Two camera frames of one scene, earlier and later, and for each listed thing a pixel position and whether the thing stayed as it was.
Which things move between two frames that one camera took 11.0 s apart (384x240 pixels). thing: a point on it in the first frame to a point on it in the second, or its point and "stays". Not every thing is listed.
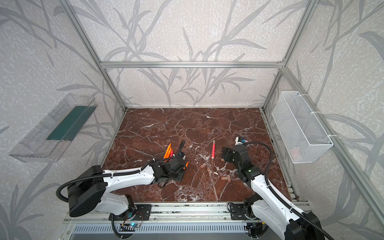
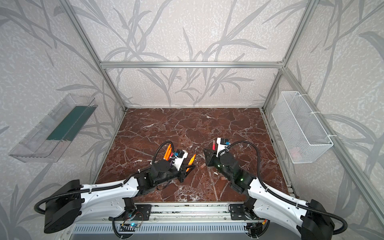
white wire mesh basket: (303, 138) stays
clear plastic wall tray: (47, 141) stays
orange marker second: (169, 153) stays
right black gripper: (228, 154) to (212, 159)
